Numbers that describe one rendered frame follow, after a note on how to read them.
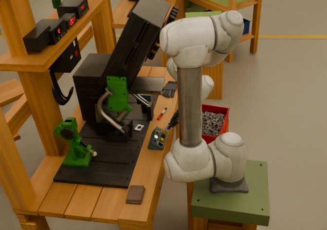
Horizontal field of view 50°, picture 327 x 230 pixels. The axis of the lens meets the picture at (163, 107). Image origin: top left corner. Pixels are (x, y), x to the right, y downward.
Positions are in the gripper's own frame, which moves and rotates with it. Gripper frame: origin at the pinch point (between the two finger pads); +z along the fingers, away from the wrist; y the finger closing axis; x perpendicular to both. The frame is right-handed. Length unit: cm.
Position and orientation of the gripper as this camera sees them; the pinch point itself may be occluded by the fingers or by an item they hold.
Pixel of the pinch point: (168, 127)
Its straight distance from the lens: 207.0
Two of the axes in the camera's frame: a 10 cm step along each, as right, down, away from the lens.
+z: -5.1, 6.4, 5.7
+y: 1.7, -5.8, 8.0
